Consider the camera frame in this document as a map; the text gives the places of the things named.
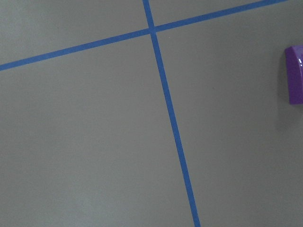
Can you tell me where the purple trapezoid block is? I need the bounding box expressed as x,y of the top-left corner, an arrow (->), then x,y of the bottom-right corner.
285,45 -> 303,105

